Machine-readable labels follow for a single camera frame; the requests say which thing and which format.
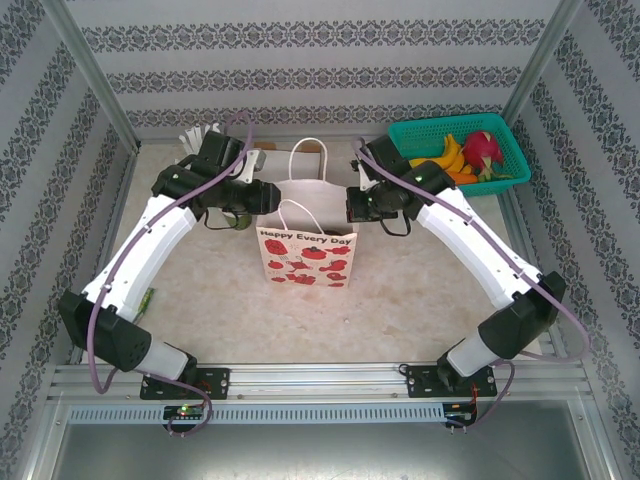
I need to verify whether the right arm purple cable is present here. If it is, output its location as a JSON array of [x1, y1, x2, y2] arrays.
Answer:
[[351, 138, 592, 432]]

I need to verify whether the aluminium frame post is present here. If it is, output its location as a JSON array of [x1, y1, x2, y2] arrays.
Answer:
[[38, 0, 142, 150], [501, 0, 585, 124]]

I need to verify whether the red white paper gift bag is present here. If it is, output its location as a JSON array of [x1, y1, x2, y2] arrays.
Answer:
[[255, 138, 360, 290]]

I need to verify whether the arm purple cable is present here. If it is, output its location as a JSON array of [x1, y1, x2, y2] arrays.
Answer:
[[87, 112, 254, 439], [351, 138, 592, 432]]

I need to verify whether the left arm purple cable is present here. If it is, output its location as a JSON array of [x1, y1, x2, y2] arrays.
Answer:
[[87, 112, 254, 439]]

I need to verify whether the green yellow snack packet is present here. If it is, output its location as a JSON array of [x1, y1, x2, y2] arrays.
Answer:
[[133, 287, 158, 322]]

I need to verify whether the grey slotted cable tray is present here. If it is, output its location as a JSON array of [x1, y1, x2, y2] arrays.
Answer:
[[67, 403, 475, 426]]

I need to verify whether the yellow banana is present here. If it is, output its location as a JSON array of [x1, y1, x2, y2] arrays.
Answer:
[[407, 151, 467, 177], [410, 133, 462, 170]]

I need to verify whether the pink dragon fruit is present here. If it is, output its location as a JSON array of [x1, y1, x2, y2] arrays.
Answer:
[[460, 129, 506, 183]]

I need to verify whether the aluminium mounting rail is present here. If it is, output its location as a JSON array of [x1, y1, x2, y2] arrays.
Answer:
[[47, 363, 591, 404]]

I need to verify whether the teal plastic basket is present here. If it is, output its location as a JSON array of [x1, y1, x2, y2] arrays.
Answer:
[[388, 112, 532, 200]]

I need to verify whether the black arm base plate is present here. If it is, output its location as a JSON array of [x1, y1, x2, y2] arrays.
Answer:
[[139, 367, 232, 401], [403, 364, 497, 400]]

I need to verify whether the kraft cardboard napkin box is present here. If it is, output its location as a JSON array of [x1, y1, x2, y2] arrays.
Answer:
[[252, 141, 324, 182]]

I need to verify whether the grey sheet metal panel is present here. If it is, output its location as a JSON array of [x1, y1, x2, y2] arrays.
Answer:
[[49, 424, 609, 480]]

